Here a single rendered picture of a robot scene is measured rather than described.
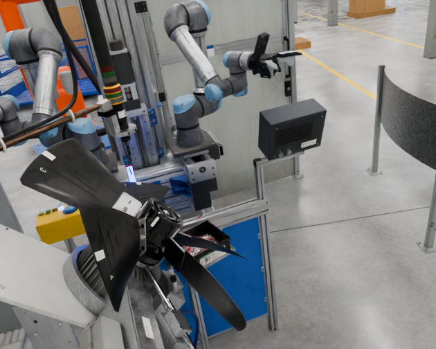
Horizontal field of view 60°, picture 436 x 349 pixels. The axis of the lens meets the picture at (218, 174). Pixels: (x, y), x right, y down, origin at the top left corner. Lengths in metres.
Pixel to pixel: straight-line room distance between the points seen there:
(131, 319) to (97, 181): 0.38
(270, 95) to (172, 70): 0.86
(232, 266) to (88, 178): 1.01
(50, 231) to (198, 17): 1.10
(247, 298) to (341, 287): 0.70
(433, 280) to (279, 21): 2.09
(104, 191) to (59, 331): 0.37
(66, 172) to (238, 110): 2.24
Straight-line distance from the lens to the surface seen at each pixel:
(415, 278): 2.66
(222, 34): 2.97
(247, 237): 1.80
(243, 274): 1.93
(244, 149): 3.27
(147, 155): 2.03
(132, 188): 1.32
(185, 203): 2.02
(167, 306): 0.96
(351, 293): 2.49
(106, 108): 0.98
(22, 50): 1.83
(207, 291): 1.02
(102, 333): 0.87
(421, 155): 2.72
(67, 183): 1.05
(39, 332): 1.12
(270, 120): 1.54
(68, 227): 1.51
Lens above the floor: 1.78
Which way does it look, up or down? 28 degrees down
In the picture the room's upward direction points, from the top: 9 degrees counter-clockwise
